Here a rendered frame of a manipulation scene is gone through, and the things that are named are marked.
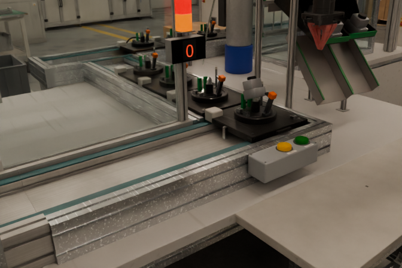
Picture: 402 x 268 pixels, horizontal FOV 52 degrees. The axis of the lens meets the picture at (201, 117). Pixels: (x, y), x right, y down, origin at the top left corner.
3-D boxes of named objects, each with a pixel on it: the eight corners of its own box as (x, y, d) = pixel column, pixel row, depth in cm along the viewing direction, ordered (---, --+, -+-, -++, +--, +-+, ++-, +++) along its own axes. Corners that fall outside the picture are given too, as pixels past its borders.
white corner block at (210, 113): (223, 121, 137) (223, 109, 136) (212, 124, 135) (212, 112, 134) (215, 116, 141) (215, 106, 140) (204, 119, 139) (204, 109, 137)
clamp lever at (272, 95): (270, 113, 130) (277, 94, 125) (265, 115, 129) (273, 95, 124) (263, 107, 132) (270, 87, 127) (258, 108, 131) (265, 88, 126)
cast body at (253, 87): (267, 95, 131) (262, 73, 131) (256, 97, 129) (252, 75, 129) (250, 99, 138) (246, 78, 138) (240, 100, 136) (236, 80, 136)
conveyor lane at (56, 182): (305, 149, 136) (307, 121, 133) (49, 249, 92) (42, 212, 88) (248, 123, 158) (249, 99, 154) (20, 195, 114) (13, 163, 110)
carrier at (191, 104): (254, 104, 152) (255, 71, 148) (201, 118, 140) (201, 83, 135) (215, 89, 171) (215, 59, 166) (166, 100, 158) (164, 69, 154)
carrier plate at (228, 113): (307, 124, 133) (307, 118, 132) (252, 143, 120) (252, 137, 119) (257, 104, 151) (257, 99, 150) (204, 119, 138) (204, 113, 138)
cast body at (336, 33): (339, 41, 136) (347, 23, 131) (329, 42, 134) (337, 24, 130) (325, 27, 141) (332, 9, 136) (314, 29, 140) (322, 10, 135)
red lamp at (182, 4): (194, 13, 121) (194, -4, 119) (180, 14, 118) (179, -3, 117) (185, 11, 125) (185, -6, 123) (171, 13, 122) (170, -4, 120)
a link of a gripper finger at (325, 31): (304, 48, 114) (307, 14, 111) (321, 45, 118) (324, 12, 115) (323, 52, 109) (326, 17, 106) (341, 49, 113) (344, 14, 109)
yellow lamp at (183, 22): (195, 30, 123) (194, 13, 121) (181, 32, 120) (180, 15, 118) (186, 28, 127) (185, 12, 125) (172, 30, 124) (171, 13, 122)
